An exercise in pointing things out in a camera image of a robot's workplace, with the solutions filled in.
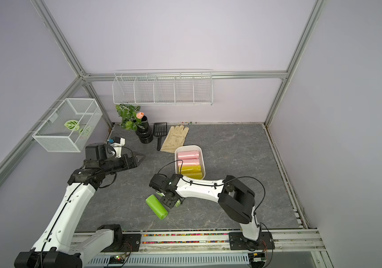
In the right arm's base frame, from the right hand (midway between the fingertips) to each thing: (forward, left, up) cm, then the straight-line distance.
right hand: (171, 196), depth 83 cm
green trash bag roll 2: (-5, -4, +5) cm, 8 cm away
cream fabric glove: (+42, +1, -3) cm, 42 cm away
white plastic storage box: (+16, -2, 0) cm, 16 cm away
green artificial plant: (+38, +24, +22) cm, 50 cm away
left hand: (+10, +13, +19) cm, 25 cm away
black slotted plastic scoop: (+50, +13, -5) cm, 52 cm away
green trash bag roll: (-5, +6, -1) cm, 8 cm away
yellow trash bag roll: (+15, -10, +1) cm, 18 cm away
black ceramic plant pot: (+40, +20, +5) cm, 45 cm away
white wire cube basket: (+14, +45, +31) cm, 57 cm away
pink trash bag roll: (+26, -8, -1) cm, 27 cm away
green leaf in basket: (+25, +45, +27) cm, 58 cm away
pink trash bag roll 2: (+20, -9, 0) cm, 22 cm away
